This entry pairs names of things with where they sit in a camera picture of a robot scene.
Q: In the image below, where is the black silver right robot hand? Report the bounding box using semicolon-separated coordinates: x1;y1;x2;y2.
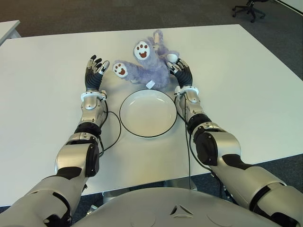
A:
167;58;194;88

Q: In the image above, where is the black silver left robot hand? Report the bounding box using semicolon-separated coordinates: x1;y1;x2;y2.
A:
84;54;111;92

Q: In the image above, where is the purple plush bunny doll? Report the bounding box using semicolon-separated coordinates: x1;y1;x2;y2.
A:
112;29;182;90

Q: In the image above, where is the white plate with black rim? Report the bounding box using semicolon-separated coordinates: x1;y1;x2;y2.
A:
119;88;178;139

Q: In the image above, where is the black office chair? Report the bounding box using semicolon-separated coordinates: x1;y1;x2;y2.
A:
231;0;266;24

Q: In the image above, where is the white side desk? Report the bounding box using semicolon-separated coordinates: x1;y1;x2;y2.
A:
0;20;21;47

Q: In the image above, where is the silver robot torso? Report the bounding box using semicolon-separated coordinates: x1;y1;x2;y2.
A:
71;186;261;227

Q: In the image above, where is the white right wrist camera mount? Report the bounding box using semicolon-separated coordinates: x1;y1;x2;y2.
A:
174;86;199;96

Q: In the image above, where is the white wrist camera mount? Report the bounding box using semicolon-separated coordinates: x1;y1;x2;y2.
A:
80;90;107;102
174;86;199;96

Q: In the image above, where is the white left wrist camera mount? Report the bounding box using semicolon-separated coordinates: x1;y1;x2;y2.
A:
80;90;107;102

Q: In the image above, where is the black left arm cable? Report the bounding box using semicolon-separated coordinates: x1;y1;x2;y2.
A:
101;111;122;157

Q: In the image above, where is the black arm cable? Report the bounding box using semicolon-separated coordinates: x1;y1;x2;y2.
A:
101;111;122;157
174;94;192;190

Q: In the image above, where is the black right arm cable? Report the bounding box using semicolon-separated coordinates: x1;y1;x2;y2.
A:
174;94;192;190

